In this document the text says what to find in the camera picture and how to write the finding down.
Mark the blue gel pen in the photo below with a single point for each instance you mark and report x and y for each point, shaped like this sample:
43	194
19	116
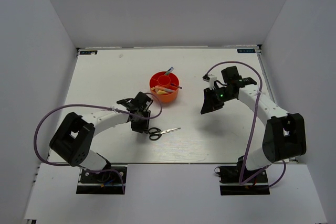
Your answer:
169	71

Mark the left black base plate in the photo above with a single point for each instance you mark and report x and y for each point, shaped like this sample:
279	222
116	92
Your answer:
106	183

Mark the orange round desk organizer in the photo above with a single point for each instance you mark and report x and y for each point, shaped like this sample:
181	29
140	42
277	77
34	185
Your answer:
165	86

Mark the blue corner label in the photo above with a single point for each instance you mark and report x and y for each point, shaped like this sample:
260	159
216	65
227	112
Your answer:
246	51
88	52

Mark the left blue corner label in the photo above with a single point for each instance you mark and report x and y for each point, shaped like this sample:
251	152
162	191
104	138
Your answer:
88	52

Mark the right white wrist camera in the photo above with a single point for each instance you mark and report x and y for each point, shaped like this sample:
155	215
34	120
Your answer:
211	80

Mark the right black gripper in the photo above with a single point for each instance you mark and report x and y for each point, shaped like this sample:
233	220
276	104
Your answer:
210	104

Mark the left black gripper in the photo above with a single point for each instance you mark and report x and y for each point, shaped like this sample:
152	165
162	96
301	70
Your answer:
144	127

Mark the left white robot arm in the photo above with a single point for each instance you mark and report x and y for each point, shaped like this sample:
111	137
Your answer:
73	138

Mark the right blue corner label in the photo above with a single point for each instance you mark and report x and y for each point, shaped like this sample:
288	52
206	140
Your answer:
246	51

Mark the black handled scissors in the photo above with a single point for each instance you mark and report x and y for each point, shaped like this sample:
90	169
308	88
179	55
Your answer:
156	133

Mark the orange capped glue stick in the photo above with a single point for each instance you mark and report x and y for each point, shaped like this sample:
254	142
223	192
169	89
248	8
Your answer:
164	89

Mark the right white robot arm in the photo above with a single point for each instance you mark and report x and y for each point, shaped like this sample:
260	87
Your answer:
285	133

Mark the yellow orange highlighter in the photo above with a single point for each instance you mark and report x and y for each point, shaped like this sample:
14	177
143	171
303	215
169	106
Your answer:
161	92

